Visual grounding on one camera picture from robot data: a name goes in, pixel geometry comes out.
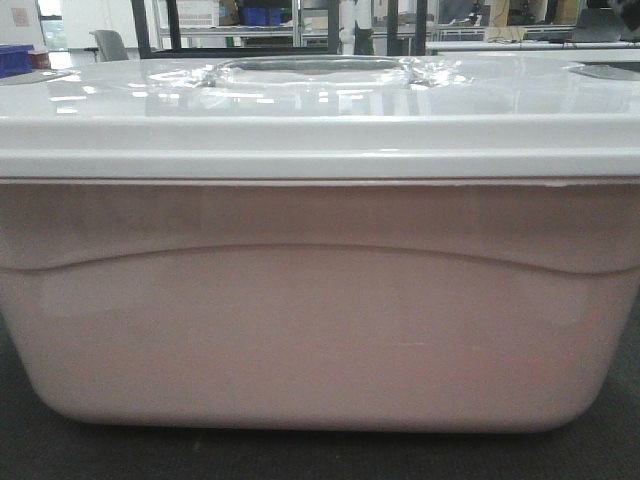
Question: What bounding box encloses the blue bin on far shelf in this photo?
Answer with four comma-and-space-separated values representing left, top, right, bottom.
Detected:
241, 7, 281, 26

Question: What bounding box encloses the white bin lid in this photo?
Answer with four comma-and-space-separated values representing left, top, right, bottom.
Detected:
1, 53, 639, 185

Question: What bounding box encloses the white background table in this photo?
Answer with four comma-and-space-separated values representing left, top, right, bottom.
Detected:
425, 40, 639, 54

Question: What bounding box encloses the white plastic storage bin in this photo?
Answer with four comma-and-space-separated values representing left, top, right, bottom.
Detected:
1, 184, 639, 432

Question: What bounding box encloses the black metal rack frame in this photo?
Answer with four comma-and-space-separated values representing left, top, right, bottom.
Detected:
131, 1, 430, 59

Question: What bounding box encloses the grey office chair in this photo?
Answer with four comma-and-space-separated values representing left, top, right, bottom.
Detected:
90, 29, 129, 62

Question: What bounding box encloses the blue crate far left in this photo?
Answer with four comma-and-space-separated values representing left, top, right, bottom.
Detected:
0, 44, 34, 78

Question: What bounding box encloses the grey laptop on table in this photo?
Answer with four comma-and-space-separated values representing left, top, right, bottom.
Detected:
568, 8, 624, 43

